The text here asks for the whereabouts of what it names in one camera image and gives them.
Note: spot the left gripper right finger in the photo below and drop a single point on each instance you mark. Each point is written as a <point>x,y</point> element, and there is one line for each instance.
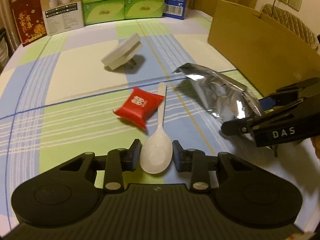
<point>193,161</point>

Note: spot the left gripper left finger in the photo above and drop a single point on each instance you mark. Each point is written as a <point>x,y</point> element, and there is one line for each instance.
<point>118,161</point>

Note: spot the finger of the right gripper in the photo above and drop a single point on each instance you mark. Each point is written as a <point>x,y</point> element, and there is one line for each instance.
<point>242,126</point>
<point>291,93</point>

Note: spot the silver foil bag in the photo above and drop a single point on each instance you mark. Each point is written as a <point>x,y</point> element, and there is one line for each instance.
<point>223,97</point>

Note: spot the white plastic spoon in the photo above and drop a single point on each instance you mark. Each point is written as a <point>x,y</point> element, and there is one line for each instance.
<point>156,153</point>

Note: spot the right hand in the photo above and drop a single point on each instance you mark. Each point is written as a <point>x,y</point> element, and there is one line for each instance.
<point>316,144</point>

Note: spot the brown cardboard box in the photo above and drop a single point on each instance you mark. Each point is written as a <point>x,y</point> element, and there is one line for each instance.
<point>269,55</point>

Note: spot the red candy packet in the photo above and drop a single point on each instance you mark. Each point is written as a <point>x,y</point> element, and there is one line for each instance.
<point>139,106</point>

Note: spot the quilted chair cushion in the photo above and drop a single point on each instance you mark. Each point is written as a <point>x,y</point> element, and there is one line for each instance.
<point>293,23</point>

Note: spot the checked tablecloth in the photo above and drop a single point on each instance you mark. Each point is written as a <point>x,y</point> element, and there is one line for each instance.
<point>58,101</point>

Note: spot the white product box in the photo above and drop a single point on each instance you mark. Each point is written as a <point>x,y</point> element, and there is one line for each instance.
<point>62,15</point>

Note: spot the red greeting card box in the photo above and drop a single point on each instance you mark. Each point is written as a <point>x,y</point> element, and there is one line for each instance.
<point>29,20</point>

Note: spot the white wall plug adapter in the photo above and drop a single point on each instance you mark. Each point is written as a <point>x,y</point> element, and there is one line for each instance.
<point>123,52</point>

